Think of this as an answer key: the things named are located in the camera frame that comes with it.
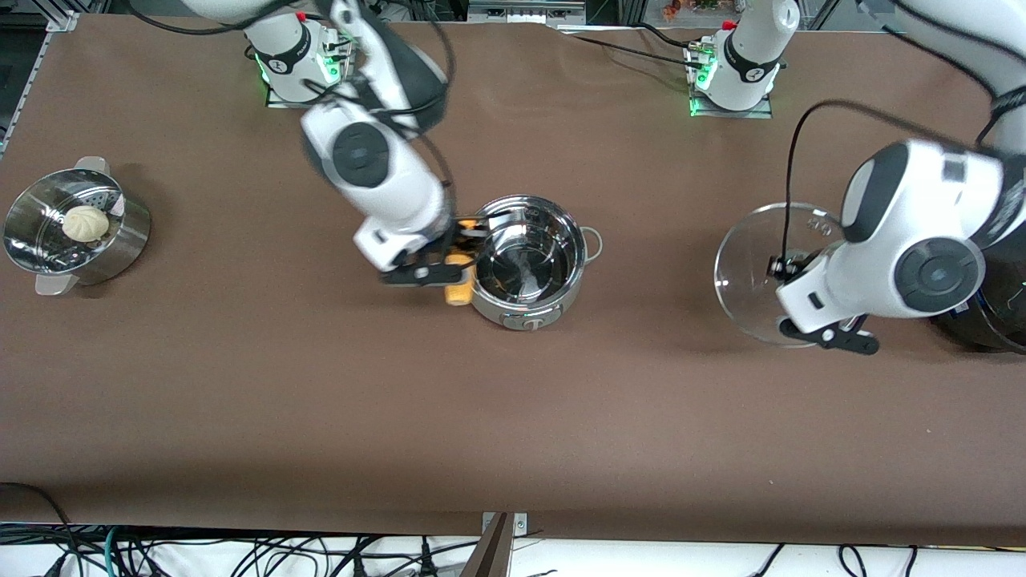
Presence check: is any yellow corn cob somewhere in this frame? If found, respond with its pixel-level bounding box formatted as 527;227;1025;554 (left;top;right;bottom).
445;252;475;308

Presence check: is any round glass lid with knob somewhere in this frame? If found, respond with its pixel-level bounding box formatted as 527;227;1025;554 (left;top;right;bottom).
713;203;852;348

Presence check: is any steel steamer pot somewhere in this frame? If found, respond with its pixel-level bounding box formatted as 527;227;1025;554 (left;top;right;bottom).
2;156;152;297

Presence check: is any dark rice cooker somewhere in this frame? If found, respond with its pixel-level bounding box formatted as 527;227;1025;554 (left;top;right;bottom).
928;232;1026;355

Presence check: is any brown table mat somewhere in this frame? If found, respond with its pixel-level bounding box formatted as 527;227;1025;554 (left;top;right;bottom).
0;16;1026;547

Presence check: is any grey equipment box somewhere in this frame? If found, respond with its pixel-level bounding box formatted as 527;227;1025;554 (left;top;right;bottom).
467;0;588;25

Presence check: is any dark support beam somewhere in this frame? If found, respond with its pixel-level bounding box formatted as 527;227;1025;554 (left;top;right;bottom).
459;513;514;577

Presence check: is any white steamed bun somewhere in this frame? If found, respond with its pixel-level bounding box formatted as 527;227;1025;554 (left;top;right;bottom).
63;205;110;244

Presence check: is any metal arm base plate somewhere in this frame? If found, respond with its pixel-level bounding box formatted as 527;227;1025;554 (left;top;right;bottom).
691;95;775;119
265;80;353;109

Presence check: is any black cable on mat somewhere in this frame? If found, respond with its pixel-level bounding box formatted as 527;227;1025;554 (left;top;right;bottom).
561;22;710;65

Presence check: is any aluminium frame rail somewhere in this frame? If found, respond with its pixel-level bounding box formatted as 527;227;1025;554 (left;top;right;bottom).
0;10;79;153

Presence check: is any black floor cable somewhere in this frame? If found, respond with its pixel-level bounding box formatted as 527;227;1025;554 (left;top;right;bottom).
0;481;81;577

